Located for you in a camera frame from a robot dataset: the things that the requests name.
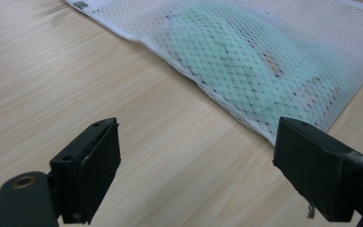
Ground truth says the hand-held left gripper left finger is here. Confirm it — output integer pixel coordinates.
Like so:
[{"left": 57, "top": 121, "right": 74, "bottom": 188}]
[{"left": 49, "top": 117, "right": 122, "bottom": 225}]

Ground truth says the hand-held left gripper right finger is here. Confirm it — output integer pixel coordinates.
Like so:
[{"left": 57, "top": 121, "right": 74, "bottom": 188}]
[{"left": 272, "top": 116, "right": 363, "bottom": 223}]

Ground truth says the white mesh laundry bag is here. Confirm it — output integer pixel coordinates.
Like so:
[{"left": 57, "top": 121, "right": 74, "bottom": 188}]
[{"left": 65, "top": 0, "right": 363, "bottom": 147}]

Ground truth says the mint green garment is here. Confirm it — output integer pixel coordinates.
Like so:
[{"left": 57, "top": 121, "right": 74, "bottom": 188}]
[{"left": 152, "top": 6, "right": 357, "bottom": 127}]

